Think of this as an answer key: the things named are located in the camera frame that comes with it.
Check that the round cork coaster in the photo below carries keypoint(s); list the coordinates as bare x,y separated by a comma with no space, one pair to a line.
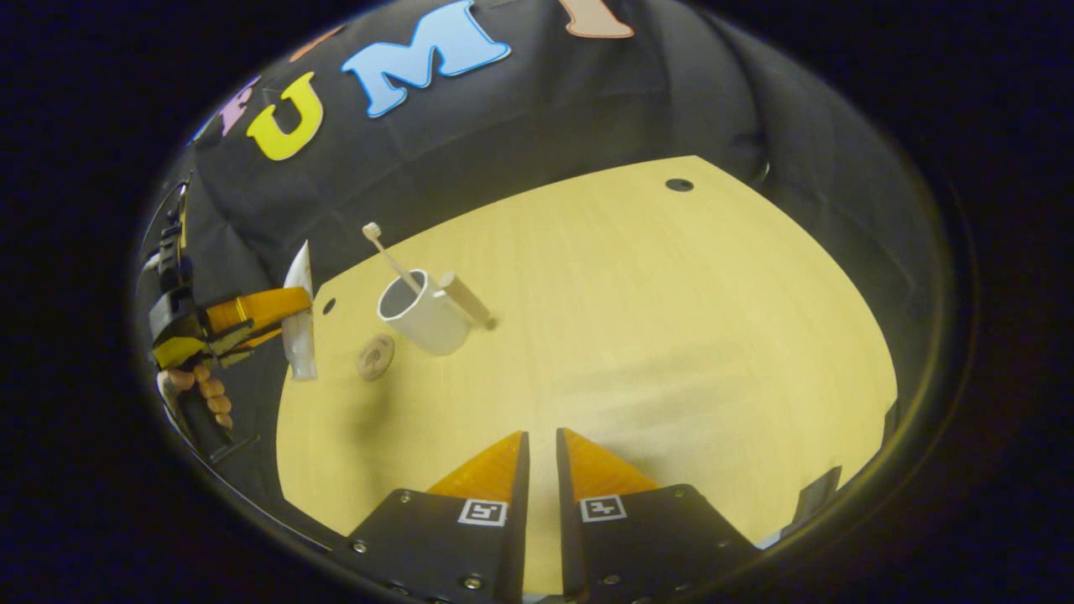
375,358

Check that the wooden desktop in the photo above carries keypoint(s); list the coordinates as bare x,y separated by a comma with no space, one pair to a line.
654,335

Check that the beige toothbrush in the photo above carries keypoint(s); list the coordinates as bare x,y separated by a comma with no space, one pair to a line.
390,256

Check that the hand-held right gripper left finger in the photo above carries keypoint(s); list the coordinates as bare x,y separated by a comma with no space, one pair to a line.
516,520

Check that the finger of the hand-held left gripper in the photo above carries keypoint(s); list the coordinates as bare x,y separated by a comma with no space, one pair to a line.
243,342
252,310

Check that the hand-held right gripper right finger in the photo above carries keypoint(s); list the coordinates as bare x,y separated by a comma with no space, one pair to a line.
566,537

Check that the white cup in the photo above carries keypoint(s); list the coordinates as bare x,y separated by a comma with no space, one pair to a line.
428,323

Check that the white toothpaste tube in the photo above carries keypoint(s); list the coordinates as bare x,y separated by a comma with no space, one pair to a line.
299,335

